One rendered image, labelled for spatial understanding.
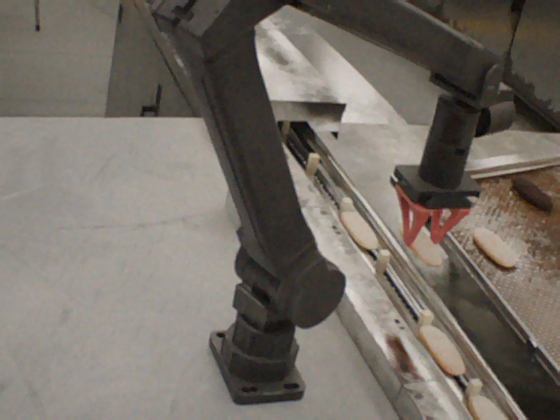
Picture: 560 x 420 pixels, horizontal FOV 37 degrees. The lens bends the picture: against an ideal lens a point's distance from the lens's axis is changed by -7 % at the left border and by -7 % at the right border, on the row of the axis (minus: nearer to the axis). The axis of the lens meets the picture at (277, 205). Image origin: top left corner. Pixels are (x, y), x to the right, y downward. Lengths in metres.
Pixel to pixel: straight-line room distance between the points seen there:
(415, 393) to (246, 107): 0.41
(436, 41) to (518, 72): 3.44
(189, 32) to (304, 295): 0.35
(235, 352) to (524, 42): 3.49
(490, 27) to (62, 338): 3.78
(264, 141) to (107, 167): 0.64
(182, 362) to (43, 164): 0.50
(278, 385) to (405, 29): 0.42
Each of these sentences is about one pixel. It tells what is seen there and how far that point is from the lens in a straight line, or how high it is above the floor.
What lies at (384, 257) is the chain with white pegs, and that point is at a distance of 1.23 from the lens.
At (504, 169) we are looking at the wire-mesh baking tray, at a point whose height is 0.92.
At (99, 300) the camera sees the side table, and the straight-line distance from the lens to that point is 1.12.
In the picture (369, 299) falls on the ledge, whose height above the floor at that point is 0.86.
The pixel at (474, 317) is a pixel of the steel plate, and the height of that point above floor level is 0.82.
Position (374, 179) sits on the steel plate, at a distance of 1.53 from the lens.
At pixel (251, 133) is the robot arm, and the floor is 1.16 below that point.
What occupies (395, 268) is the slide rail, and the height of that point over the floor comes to 0.85.
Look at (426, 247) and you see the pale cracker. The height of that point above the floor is 0.93.
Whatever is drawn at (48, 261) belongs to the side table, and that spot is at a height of 0.82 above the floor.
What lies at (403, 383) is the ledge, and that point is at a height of 0.86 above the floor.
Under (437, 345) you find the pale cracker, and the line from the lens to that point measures 1.10.
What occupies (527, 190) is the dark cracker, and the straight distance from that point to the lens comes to 1.40.
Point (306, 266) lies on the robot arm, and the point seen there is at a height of 1.00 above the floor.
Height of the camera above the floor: 1.49
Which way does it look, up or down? 29 degrees down
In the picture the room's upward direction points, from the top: 12 degrees clockwise
